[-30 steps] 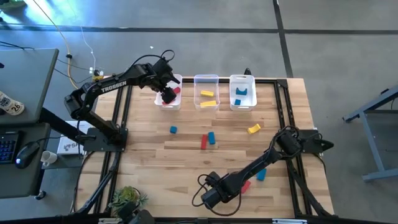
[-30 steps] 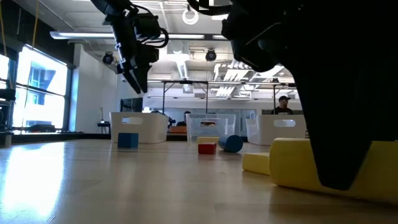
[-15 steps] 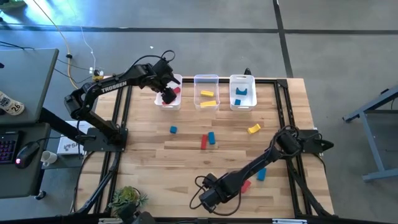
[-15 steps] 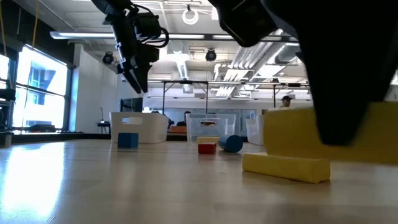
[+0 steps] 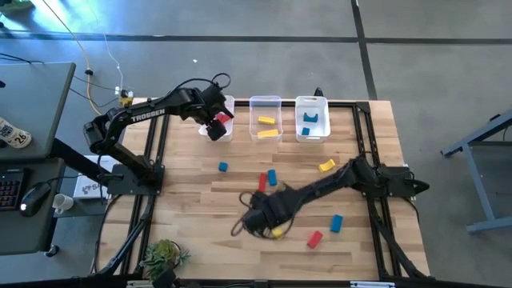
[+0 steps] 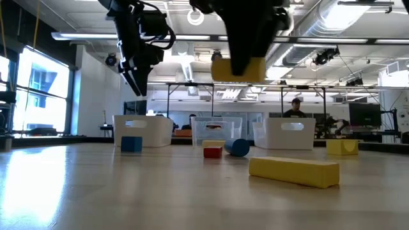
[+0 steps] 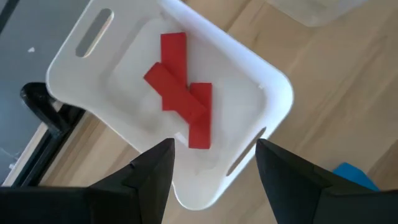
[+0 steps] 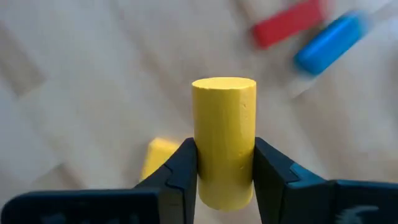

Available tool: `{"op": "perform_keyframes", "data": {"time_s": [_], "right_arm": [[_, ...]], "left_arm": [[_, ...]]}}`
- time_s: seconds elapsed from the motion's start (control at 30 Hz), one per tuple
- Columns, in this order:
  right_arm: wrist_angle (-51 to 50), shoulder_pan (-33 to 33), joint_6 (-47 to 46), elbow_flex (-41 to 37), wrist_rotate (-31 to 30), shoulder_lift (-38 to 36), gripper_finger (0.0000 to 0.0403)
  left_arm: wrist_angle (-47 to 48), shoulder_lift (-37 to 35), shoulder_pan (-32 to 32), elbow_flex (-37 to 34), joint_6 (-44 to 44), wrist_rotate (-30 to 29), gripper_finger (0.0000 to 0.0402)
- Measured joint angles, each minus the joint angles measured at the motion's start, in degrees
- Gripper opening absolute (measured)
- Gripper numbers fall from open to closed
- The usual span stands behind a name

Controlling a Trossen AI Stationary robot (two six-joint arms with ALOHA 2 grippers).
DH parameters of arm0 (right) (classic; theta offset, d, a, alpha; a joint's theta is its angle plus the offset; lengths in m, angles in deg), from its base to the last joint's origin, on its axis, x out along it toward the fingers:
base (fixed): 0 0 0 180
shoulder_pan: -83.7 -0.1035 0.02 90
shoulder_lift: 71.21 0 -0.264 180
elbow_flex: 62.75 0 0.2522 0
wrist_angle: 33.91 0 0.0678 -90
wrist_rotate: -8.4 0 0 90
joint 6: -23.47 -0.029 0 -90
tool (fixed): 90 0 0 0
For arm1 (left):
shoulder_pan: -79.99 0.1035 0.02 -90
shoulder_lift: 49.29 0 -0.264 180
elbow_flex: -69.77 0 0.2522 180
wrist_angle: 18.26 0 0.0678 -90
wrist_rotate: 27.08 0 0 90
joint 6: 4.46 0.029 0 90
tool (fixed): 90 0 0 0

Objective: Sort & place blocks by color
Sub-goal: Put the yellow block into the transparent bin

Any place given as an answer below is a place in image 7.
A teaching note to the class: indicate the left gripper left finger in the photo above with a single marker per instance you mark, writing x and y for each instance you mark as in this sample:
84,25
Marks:
140,193

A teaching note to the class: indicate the clear plastic bin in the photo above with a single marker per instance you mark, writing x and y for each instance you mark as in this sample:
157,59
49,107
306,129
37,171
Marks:
311,12

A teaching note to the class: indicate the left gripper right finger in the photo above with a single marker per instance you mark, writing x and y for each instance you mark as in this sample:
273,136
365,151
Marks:
295,193

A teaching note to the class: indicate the small white scrap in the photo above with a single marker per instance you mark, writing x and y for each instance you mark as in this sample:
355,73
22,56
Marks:
31,49

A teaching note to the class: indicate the black clamp bracket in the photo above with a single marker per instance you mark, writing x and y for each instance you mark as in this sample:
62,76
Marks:
40,102

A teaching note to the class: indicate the red rectangular wooden block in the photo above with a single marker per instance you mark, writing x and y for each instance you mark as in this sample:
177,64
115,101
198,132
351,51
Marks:
200,133
173,53
174,93

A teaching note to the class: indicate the blue wooden cube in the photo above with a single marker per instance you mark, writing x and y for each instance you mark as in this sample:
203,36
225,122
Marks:
351,175

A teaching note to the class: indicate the black aluminium table frame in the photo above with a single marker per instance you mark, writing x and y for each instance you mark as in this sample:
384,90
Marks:
43,152

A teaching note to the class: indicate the white plastic bin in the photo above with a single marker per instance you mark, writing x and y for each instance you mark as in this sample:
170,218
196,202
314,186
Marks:
233,102

